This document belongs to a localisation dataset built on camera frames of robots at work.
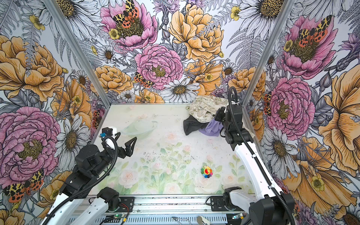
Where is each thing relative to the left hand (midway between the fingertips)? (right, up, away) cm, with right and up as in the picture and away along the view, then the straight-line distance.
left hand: (128, 140), depth 69 cm
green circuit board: (-6, -38, +2) cm, 39 cm away
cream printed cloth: (+41, +17, +35) cm, 57 cm away
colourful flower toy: (+40, -22, +16) cm, 48 cm away
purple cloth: (+45, +4, +19) cm, 49 cm away
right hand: (+46, +14, +7) cm, 49 cm away
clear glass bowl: (-6, +3, +37) cm, 38 cm away
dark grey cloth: (+32, +6, +33) cm, 47 cm away
